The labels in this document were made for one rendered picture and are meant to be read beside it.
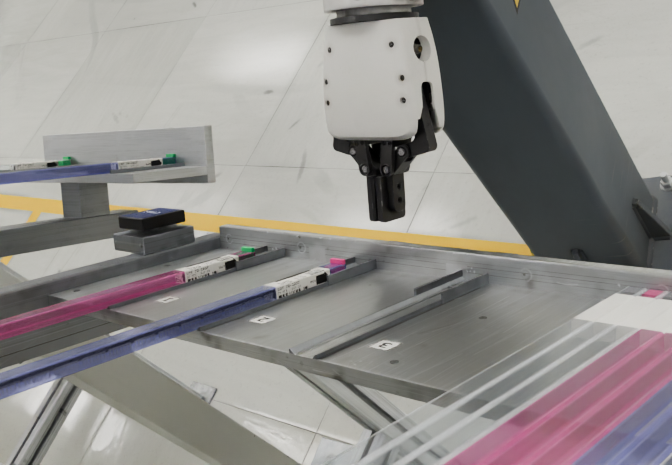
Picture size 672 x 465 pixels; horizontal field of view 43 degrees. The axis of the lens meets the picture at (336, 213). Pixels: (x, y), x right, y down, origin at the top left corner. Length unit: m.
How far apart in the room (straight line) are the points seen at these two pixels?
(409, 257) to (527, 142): 0.53
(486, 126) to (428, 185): 0.64
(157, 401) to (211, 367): 0.77
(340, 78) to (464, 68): 0.40
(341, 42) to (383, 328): 0.27
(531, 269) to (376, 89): 0.20
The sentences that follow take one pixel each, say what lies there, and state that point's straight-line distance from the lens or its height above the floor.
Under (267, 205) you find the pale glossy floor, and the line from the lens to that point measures 2.08.
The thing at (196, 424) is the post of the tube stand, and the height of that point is 0.44.
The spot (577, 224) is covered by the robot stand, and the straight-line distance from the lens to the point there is 1.36.
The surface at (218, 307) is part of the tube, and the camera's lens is 0.61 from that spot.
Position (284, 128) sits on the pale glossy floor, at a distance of 2.23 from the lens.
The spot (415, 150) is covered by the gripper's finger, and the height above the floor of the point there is 0.77.
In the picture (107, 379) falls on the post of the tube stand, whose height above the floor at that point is 0.60.
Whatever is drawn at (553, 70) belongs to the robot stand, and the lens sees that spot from 1.19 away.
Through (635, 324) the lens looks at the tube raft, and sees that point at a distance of 0.53.
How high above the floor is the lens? 1.22
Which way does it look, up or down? 40 degrees down
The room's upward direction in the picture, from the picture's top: 44 degrees counter-clockwise
